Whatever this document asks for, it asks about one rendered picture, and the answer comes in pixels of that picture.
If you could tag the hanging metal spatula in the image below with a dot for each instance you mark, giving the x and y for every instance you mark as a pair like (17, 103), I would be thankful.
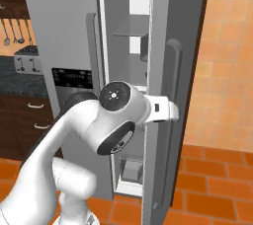
(14, 31)

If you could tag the silver toaster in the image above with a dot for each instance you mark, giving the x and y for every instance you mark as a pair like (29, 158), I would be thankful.
(28, 61)

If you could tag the hanging metal ladle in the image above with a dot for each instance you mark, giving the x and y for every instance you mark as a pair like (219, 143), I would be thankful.
(6, 36)

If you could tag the dark wood base cupboards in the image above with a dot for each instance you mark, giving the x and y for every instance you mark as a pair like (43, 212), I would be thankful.
(19, 120)

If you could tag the dark grey fridge door bin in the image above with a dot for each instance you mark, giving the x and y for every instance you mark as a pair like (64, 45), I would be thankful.
(144, 47)

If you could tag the plain grey fridge door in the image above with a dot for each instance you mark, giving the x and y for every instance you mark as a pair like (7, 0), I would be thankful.
(158, 38)

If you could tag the grey fridge drawer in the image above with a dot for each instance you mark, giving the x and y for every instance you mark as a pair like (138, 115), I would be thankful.
(131, 169)

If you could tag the hanging metal spoon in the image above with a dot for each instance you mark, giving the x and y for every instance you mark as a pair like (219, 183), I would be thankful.
(20, 33)

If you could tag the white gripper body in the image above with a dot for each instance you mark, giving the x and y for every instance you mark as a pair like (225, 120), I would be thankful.
(173, 110)

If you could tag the grey fridge door with dispenser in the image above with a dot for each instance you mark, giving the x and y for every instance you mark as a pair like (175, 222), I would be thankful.
(62, 21)

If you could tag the grey fridge interior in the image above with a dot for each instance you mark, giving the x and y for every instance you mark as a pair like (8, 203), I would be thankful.
(118, 2)

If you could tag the hanging metal utensil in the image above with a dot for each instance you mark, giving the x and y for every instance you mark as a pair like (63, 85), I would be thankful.
(29, 33)

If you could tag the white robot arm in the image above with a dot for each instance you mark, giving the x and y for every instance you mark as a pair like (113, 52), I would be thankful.
(82, 127)

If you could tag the grey fridge shelf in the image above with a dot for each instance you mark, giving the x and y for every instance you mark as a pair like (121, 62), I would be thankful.
(131, 28)

